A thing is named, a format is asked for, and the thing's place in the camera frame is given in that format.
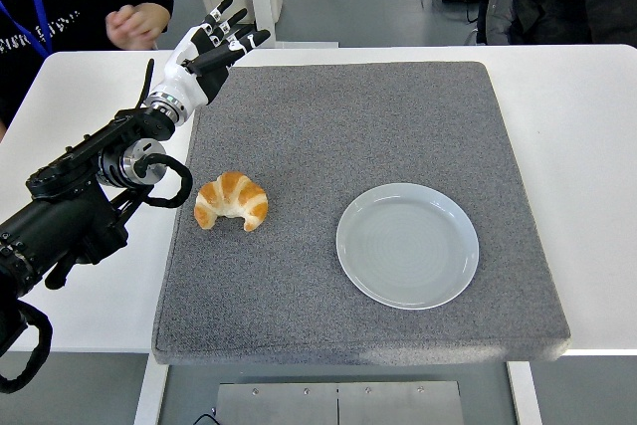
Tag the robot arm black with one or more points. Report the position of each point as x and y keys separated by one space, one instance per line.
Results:
x=55 y=226

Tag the croissant bread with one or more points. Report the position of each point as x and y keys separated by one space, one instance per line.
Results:
x=234 y=193

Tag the grey textured mat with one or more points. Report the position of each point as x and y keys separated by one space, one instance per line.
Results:
x=323 y=136

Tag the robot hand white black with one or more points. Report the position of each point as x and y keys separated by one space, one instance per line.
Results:
x=181 y=76

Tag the white table leg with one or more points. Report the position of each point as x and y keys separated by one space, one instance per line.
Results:
x=525 y=395
x=149 y=390

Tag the person's hand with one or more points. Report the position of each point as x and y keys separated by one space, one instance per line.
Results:
x=137 y=27

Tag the light grey round plate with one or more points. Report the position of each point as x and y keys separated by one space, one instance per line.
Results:
x=408 y=251

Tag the grey metal plate with screws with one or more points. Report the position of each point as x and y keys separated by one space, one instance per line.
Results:
x=338 y=405

